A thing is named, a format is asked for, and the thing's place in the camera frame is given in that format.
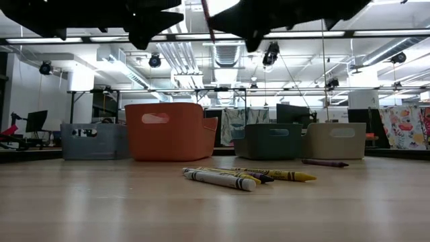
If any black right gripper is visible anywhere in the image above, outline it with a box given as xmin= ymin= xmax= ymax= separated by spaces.
xmin=208 ymin=0 xmax=372 ymax=53

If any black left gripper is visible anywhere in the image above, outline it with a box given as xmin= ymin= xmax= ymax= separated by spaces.
xmin=0 ymin=0 xmax=185 ymax=50

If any black ceiling spotlight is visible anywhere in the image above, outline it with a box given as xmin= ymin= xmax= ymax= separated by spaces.
xmin=38 ymin=60 xmax=54 ymax=77
xmin=261 ymin=41 xmax=281 ymax=67
xmin=148 ymin=53 xmax=163 ymax=69
xmin=390 ymin=51 xmax=408 ymax=65
xmin=326 ymin=77 xmax=341 ymax=91

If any white ceiling pipe bundle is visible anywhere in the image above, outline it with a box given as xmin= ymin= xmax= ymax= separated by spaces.
xmin=156 ymin=42 xmax=202 ymax=75

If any black monitor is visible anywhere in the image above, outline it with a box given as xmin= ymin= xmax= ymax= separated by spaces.
xmin=25 ymin=110 xmax=49 ymax=133
xmin=275 ymin=103 xmax=318 ymax=125

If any teal and white cloth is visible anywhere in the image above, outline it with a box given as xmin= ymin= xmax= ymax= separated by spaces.
xmin=220 ymin=107 xmax=270 ymax=147

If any teal plastic bin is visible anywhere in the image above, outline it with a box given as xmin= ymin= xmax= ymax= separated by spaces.
xmin=233 ymin=123 xmax=303 ymax=161

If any orange plastic bin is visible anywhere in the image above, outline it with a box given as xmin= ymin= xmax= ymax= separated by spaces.
xmin=124 ymin=102 xmax=218 ymax=162

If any brown plastic bin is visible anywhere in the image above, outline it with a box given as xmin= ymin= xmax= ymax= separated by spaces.
xmin=60 ymin=122 xmax=130 ymax=161

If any light grey plastic bin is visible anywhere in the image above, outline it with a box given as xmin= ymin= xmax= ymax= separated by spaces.
xmin=300 ymin=122 xmax=367 ymax=160

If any black upright panel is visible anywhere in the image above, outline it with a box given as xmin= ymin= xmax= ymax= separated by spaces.
xmin=347 ymin=108 xmax=390 ymax=149

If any purple crayon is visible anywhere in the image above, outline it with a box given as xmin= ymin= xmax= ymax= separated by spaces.
xmin=301 ymin=159 xmax=350 ymax=168
xmin=247 ymin=171 xmax=275 ymax=184

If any colourful floral cloth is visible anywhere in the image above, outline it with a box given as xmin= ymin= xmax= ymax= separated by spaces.
xmin=421 ymin=106 xmax=430 ymax=151
xmin=378 ymin=106 xmax=425 ymax=151

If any silver ceiling air duct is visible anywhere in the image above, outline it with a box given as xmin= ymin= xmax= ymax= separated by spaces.
xmin=210 ymin=42 xmax=245 ymax=69
xmin=361 ymin=36 xmax=427 ymax=67

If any white ceiling vent duct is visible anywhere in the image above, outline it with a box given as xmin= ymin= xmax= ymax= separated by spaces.
xmin=100 ymin=46 xmax=151 ymax=90

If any black overhead frame beam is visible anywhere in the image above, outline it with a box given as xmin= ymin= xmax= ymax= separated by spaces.
xmin=0 ymin=29 xmax=430 ymax=46

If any thin hanging cable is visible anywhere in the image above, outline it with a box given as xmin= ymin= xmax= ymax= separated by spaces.
xmin=320 ymin=19 xmax=331 ymax=122

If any black metal frame stand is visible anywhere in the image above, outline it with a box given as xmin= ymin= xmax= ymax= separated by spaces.
xmin=66 ymin=86 xmax=249 ymax=125

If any black aluminium table frame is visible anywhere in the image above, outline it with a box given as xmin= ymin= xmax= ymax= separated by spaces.
xmin=0 ymin=147 xmax=430 ymax=164

